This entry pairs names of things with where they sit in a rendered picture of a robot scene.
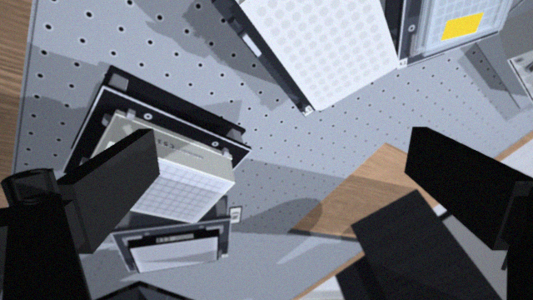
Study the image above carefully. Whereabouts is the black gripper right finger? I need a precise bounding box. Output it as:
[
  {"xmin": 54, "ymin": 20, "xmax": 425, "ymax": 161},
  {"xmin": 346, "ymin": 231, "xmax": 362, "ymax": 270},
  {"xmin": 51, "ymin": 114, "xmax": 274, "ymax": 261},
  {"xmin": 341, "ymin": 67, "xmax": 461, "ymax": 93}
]
[{"xmin": 405, "ymin": 127, "xmax": 533, "ymax": 300}]

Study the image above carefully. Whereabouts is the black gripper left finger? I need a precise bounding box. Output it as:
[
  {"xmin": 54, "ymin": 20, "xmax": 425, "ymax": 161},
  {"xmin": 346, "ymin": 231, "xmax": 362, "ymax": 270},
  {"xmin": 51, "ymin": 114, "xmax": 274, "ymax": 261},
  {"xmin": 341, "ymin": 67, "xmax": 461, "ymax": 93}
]
[{"xmin": 0, "ymin": 128, "xmax": 160, "ymax": 300}]

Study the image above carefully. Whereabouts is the clear plastic lid with yellow tape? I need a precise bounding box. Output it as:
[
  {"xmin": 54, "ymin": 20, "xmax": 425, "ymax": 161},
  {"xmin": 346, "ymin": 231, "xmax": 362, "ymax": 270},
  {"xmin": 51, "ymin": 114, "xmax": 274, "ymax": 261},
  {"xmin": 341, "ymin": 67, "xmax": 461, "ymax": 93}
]
[{"xmin": 419, "ymin": 0, "xmax": 513, "ymax": 57}]

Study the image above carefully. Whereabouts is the light grey button panel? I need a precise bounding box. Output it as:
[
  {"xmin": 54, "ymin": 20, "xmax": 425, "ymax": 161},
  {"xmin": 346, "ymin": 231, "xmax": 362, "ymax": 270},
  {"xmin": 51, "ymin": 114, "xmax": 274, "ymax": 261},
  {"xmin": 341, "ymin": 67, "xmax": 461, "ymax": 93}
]
[{"xmin": 476, "ymin": 0, "xmax": 533, "ymax": 110}]

